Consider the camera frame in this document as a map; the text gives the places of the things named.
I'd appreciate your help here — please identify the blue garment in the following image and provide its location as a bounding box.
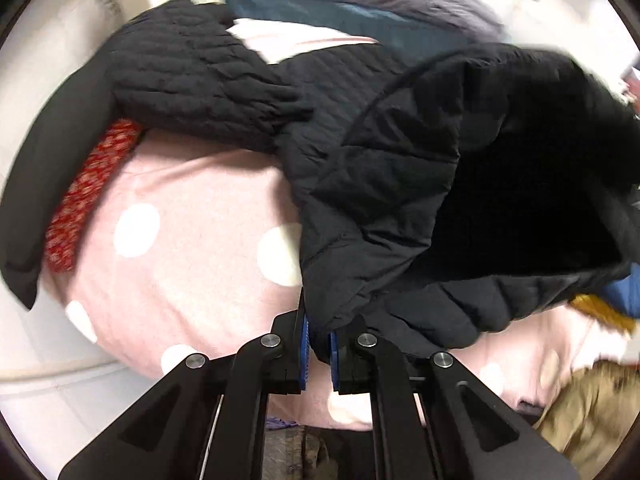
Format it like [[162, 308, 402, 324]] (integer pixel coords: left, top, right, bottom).
[[597, 275, 640, 321]]

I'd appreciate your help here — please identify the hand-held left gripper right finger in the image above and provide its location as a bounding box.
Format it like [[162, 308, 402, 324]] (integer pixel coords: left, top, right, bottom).
[[327, 315, 581, 480]]

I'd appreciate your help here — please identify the mustard yellow cloth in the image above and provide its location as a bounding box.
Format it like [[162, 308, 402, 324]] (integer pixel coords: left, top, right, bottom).
[[570, 294, 636, 333]]

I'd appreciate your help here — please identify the tan garment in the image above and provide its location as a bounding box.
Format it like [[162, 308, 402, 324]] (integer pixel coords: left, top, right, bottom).
[[535, 360, 640, 480]]

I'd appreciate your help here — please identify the teal bed sheet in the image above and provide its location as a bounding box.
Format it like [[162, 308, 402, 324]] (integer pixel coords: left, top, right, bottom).
[[222, 0, 471, 56]]

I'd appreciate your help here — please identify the black quilted jacket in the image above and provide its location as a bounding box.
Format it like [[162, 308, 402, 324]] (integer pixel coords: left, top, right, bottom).
[[0, 0, 640, 366]]

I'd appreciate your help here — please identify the red patterned cloth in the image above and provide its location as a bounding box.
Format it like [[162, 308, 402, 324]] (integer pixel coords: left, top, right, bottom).
[[44, 117, 146, 273]]

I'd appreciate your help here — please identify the pink polka-dot blanket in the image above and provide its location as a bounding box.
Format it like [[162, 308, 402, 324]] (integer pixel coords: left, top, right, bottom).
[[37, 17, 631, 433]]

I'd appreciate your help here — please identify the dark mottled cloth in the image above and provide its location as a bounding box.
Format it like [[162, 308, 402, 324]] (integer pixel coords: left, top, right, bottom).
[[265, 415, 376, 480]]

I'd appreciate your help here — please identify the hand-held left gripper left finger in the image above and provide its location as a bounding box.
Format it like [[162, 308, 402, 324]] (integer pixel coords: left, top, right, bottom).
[[57, 287, 308, 480]]

